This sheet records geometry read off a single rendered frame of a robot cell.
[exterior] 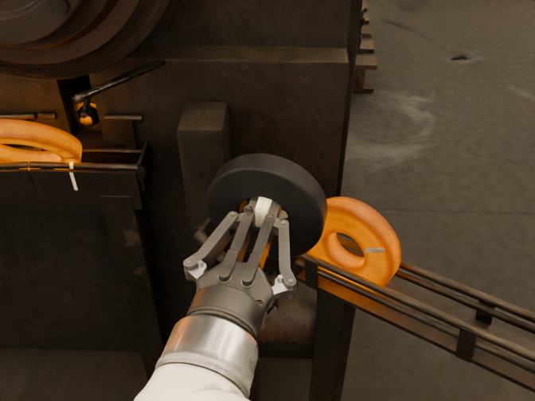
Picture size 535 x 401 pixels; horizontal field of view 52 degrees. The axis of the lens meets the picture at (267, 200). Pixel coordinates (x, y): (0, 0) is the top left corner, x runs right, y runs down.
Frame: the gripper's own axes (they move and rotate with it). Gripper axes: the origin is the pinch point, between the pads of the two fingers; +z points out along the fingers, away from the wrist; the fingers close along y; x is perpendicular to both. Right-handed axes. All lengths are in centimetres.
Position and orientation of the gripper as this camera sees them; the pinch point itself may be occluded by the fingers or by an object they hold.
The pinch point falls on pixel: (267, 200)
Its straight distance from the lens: 68.2
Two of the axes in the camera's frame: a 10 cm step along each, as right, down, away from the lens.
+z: 2.4, -6.7, 7.1
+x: -0.1, -7.3, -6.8
